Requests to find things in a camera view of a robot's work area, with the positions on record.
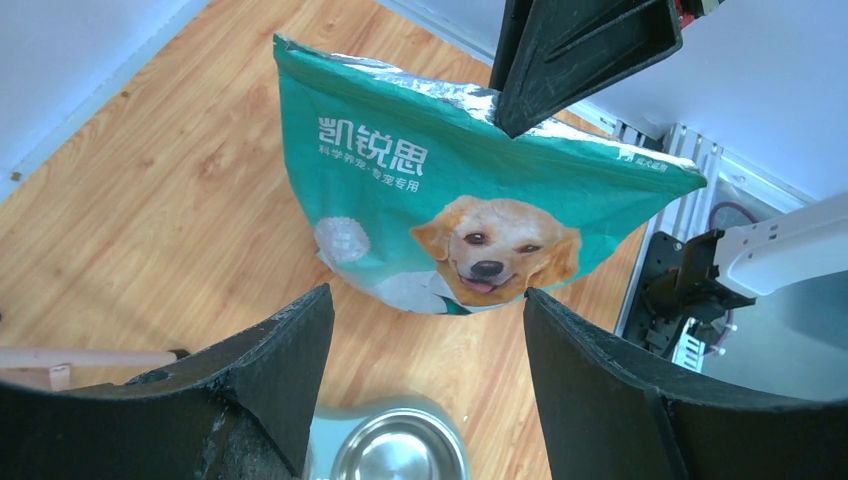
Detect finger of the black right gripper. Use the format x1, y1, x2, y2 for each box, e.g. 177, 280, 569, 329
489, 0, 683, 138

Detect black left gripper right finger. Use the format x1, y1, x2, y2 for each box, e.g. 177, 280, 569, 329
523, 289, 847, 479

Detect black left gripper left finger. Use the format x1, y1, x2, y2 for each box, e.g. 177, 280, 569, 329
1, 284, 335, 479

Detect green double pet bowl stand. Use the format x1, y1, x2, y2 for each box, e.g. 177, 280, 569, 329
303, 395, 471, 480

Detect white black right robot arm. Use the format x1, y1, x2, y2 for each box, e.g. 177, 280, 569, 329
490, 1, 847, 364

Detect green dog food bag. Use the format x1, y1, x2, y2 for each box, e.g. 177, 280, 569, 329
273, 35, 707, 315

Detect pink music stand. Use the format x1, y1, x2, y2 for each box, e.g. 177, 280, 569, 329
0, 345, 190, 392

